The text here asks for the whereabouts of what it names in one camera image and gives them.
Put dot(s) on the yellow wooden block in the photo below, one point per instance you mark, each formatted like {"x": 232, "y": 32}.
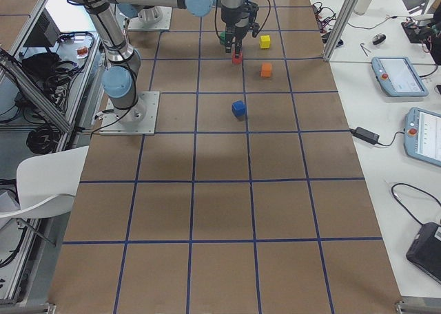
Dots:
{"x": 265, "y": 42}

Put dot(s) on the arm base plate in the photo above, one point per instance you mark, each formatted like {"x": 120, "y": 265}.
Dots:
{"x": 153, "y": 19}
{"x": 141, "y": 119}

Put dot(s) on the aluminium frame post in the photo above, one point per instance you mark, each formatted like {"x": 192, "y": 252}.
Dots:
{"x": 343, "y": 17}

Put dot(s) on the black computer mouse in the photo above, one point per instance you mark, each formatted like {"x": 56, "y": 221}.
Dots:
{"x": 378, "y": 39}

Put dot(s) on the red wooden block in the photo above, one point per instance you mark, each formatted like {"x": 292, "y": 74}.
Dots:
{"x": 237, "y": 58}

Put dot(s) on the black power adapter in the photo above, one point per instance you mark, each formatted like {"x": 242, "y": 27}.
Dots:
{"x": 365, "y": 135}

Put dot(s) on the near blue teach pendant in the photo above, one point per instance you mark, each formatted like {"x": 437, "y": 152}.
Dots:
{"x": 422, "y": 135}

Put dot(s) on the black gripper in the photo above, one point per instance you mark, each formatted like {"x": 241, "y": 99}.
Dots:
{"x": 233, "y": 21}

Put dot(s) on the black tablet device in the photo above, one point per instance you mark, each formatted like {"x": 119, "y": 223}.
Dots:
{"x": 424, "y": 251}

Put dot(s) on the blue teach pendant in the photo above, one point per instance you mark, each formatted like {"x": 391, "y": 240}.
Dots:
{"x": 397, "y": 77}
{"x": 422, "y": 135}

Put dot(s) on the far blue teach pendant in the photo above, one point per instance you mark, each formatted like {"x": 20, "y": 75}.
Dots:
{"x": 397, "y": 77}

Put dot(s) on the white chair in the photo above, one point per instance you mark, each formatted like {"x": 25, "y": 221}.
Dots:
{"x": 47, "y": 184}

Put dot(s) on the orange wooden block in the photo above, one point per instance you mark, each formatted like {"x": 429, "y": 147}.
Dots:
{"x": 266, "y": 70}

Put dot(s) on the blue wooden block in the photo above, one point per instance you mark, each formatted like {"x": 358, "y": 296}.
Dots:
{"x": 239, "y": 109}

